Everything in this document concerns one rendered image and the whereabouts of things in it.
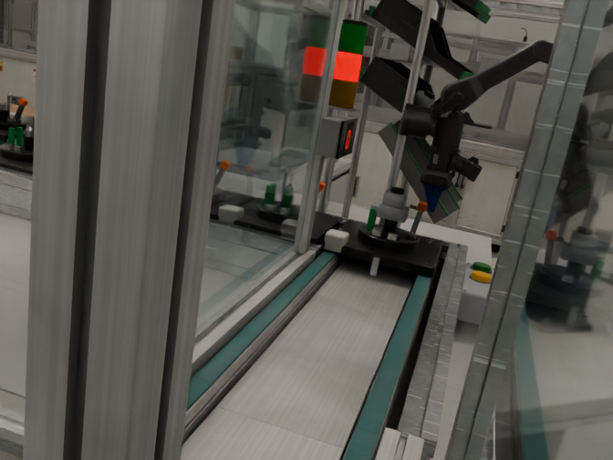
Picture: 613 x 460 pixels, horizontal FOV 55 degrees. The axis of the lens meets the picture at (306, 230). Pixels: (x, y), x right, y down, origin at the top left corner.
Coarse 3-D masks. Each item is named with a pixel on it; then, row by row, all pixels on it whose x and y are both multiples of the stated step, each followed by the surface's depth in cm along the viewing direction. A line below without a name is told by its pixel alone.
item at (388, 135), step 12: (384, 132) 154; (396, 132) 153; (408, 144) 165; (420, 144) 163; (408, 156) 153; (420, 156) 164; (408, 168) 153; (420, 168) 152; (408, 180) 154; (420, 180) 152; (420, 192) 153; (444, 192) 163; (444, 204) 163; (456, 204) 162; (432, 216) 152; (444, 216) 151
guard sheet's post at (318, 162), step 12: (348, 0) 108; (348, 12) 110; (336, 36) 109; (336, 48) 110; (324, 108) 113; (324, 156) 118; (312, 180) 117; (312, 192) 117; (312, 204) 118; (312, 216) 120; (300, 252) 121
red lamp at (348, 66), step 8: (344, 56) 109; (352, 56) 109; (360, 56) 110; (336, 64) 110; (344, 64) 109; (352, 64) 109; (360, 64) 111; (336, 72) 110; (344, 72) 110; (352, 72) 110; (352, 80) 110
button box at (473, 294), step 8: (472, 264) 133; (464, 272) 127; (464, 280) 121; (472, 280) 122; (464, 288) 116; (472, 288) 117; (480, 288) 118; (488, 288) 118; (464, 296) 115; (472, 296) 114; (480, 296) 114; (464, 304) 115; (472, 304) 115; (480, 304) 114; (464, 312) 115; (472, 312) 115; (480, 312) 114; (464, 320) 116; (472, 320) 115; (480, 320) 115
